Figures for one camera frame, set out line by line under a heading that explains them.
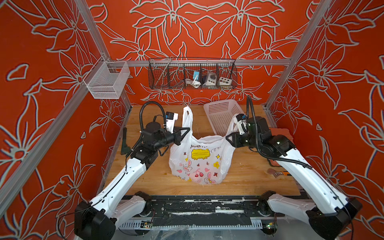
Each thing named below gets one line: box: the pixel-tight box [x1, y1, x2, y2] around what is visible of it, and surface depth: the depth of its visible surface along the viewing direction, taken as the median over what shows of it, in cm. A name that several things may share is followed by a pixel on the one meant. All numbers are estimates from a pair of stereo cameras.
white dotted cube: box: [219, 76, 232, 86], surface depth 96 cm
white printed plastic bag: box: [168, 105, 238, 185], surface depth 76 cm
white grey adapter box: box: [203, 72, 217, 86], surface depth 93 cm
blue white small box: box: [193, 71, 200, 81], surface depth 85 cm
